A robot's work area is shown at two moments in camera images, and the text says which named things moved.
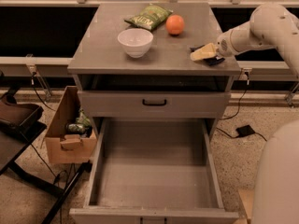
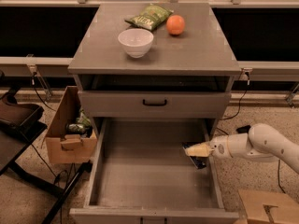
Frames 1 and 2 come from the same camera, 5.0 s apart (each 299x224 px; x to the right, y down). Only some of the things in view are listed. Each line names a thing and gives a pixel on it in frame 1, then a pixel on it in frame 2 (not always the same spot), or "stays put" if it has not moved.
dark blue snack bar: (211, 61) to (199, 162)
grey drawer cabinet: (134, 61) stays put
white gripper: (224, 47) to (219, 147)
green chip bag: (150, 17) stays put
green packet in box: (82, 119) stays put
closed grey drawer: (154, 104) stays put
